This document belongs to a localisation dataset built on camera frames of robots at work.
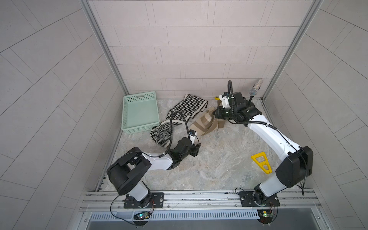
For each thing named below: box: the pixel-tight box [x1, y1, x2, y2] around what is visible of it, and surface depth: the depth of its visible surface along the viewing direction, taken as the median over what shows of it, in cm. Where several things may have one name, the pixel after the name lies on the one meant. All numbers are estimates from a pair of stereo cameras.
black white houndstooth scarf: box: [149, 94, 208, 148], surface depth 108 cm
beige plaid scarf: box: [189, 99, 227, 137], surface depth 85 cm
